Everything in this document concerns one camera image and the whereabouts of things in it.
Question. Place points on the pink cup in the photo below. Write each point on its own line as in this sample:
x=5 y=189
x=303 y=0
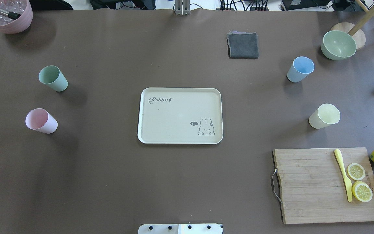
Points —
x=40 y=120

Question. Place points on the pink bowl with ice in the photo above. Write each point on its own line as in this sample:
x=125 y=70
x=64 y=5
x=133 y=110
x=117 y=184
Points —
x=13 y=26

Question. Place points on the aluminium frame post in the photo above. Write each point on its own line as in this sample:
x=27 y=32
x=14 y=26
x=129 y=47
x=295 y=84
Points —
x=182 y=7

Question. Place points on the wooden cutting board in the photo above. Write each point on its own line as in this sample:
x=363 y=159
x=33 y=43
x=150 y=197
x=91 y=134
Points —
x=311 y=187

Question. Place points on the green bowl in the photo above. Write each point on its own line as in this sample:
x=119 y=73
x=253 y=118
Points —
x=338 y=45

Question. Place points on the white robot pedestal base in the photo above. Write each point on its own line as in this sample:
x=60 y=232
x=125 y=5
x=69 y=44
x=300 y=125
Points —
x=188 y=228

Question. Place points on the blue cup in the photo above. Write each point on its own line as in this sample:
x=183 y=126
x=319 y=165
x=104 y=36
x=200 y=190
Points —
x=301 y=67

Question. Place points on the green cup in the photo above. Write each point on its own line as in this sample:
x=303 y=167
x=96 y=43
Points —
x=52 y=77

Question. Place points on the yellow plastic knife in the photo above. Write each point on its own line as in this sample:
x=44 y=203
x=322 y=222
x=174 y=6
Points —
x=347 y=181

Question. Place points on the grey folded cloth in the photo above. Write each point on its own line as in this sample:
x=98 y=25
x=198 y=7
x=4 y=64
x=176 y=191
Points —
x=242 y=45

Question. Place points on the cream rabbit tray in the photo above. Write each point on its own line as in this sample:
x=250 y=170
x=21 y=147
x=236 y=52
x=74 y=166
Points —
x=180 y=116

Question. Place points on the cream yellow cup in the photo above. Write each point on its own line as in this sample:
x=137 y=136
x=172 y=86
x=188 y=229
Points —
x=325 y=115

